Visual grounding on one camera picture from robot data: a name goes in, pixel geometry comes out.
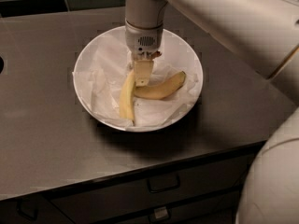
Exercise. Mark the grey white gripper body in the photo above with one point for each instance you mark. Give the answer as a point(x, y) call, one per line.
point(144, 40)

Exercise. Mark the dark drawer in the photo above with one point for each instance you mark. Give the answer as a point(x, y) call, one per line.
point(215, 208)
point(114, 204)

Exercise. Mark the black upper drawer handle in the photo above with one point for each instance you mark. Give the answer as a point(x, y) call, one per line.
point(162, 183)

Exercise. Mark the short yellow banana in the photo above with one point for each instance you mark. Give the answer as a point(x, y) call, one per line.
point(162, 90)

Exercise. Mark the dark upper drawer front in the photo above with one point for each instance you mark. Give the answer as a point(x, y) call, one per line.
point(114, 204)

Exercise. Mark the large white bowl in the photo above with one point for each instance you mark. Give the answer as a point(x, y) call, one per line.
point(93, 56)

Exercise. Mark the black left cabinet handle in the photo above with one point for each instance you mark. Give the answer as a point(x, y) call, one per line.
point(26, 210)

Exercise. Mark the dark lower drawer front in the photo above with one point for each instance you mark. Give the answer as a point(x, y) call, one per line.
point(215, 208)

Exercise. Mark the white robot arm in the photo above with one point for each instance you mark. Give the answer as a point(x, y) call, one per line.
point(265, 34)

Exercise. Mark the white crumpled paper liner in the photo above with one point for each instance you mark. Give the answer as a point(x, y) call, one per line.
point(102, 84)

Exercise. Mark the long yellow banana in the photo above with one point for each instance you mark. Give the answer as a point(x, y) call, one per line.
point(127, 97)

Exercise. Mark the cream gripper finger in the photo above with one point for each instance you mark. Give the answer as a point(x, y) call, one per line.
point(143, 70)

